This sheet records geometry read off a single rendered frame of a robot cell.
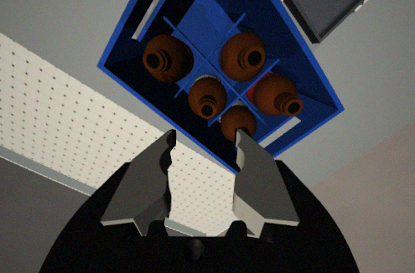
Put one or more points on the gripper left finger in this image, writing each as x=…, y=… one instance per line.
x=122, y=208

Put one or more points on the dark blue crate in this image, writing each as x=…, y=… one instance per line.
x=206, y=24

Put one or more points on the brown glass bottle with white label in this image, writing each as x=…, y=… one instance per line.
x=238, y=115

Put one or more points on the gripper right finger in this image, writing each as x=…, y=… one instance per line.
x=277, y=207

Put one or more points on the black rectangular tray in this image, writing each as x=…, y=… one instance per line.
x=318, y=18

